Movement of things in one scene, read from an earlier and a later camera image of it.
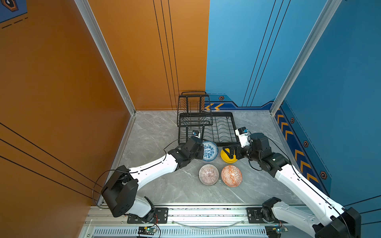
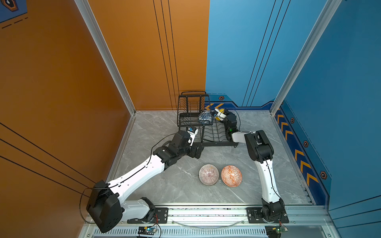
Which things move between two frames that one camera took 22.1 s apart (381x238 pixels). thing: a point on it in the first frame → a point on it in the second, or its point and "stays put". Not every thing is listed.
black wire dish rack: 194,113 stays put
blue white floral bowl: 210,150 → 206,117
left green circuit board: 147,230 stays put
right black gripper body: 241,152 → 225,121
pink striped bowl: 208,174 stays put
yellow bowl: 225,158 → 221,110
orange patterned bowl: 231,176 stays put
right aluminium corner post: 326,15 stays put
